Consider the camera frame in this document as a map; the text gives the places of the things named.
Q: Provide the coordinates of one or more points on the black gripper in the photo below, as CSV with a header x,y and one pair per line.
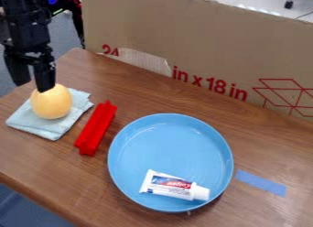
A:
x,y
39,56

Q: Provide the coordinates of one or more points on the yellow egg-shaped ball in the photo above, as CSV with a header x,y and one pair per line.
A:
x,y
51,104

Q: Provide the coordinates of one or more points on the light blue cloth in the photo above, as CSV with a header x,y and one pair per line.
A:
x,y
51,129

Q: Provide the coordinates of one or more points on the red plastic block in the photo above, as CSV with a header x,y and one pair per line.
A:
x,y
95,128

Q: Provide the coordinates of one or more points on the blue round plate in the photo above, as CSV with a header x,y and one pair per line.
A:
x,y
174,144

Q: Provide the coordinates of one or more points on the white toothpaste tube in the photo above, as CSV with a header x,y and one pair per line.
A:
x,y
174,187

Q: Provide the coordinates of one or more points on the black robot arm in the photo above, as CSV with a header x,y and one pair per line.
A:
x,y
24,36

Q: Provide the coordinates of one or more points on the black computer with lights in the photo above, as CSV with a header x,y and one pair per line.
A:
x,y
56,6

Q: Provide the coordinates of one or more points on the brown cardboard box panel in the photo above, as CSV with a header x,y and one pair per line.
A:
x,y
241,53

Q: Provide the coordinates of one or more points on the black chair caster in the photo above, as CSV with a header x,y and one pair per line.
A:
x,y
288,4

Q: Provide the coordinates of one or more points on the blue tape strip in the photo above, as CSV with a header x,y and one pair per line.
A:
x,y
261,183

